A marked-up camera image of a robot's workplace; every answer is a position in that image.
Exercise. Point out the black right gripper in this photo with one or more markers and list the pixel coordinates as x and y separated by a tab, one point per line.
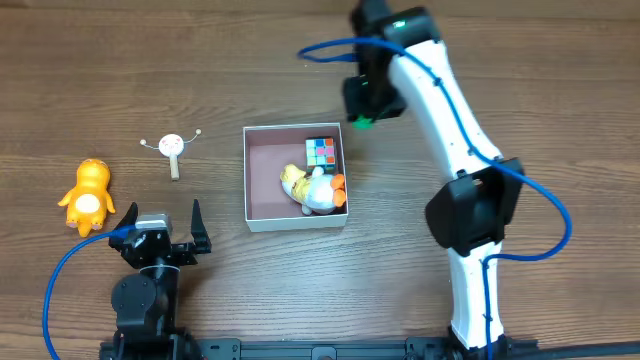
368	107

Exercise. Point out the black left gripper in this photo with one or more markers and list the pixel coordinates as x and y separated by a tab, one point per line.
170	247

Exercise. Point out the green round cap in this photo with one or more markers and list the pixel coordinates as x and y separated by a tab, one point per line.
363	122

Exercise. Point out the multicolour puzzle cube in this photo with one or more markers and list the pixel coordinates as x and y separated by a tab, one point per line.
321	153

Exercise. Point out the orange bear figure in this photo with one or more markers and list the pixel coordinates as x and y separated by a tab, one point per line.
88	202

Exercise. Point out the white and yellow duck plush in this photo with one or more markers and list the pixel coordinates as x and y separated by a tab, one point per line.
317	192

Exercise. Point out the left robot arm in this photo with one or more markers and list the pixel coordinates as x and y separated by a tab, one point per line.
146	302

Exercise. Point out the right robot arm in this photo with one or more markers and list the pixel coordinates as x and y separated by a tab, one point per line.
468	215

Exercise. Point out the white rattle drum toy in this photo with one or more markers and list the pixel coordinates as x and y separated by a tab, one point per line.
172	146

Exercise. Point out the white box with pink interior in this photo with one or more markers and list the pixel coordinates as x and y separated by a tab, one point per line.
267	151

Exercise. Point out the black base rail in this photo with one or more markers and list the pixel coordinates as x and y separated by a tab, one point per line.
413	348

